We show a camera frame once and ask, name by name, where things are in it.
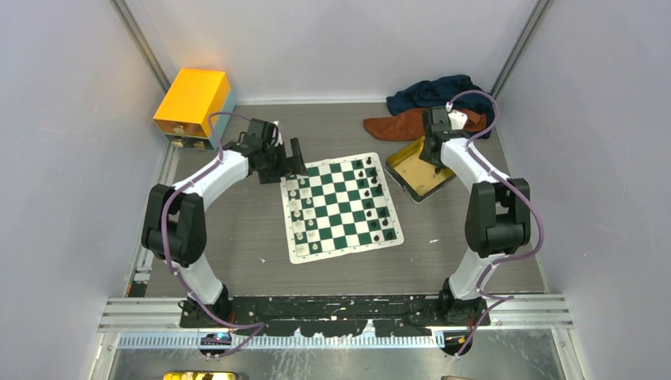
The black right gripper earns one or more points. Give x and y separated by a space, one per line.
427 158

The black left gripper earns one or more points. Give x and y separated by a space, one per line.
290 166

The gold metal tin tray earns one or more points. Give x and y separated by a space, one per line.
413 175

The green white chess mat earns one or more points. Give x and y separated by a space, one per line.
325 213

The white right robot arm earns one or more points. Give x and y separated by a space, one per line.
497 222

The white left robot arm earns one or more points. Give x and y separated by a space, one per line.
175 226

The orange brown cloth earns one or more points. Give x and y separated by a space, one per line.
408 125

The dark blue cloth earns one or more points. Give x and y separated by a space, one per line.
434 93

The yellow teal drawer box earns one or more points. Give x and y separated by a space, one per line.
195 111

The aluminium wall rail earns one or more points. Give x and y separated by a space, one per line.
138 37
532 23

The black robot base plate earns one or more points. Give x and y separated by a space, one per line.
335 316

